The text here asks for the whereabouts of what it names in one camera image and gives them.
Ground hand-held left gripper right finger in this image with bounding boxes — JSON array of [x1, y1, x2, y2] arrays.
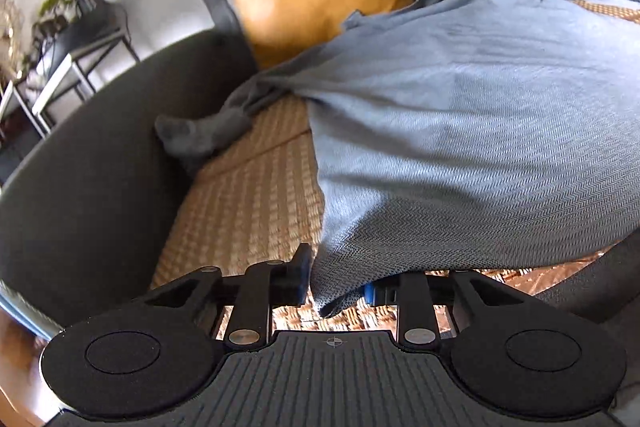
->
[[364, 269, 527, 352]]

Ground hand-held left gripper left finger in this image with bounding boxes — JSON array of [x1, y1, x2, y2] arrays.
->
[[144, 243, 314, 352]]

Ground blue grey knit garment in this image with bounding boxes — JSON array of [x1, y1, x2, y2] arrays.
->
[[154, 0, 640, 319]]

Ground dark grey sofa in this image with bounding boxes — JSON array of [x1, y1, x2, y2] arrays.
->
[[0, 0, 640, 339]]

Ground black metal side table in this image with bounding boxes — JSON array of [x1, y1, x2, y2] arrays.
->
[[30, 4, 142, 135]]

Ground potted plant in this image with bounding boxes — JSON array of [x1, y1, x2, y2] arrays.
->
[[32, 0, 110, 58]]

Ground gold wire ornament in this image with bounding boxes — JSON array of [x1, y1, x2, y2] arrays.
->
[[0, 0, 32, 84]]

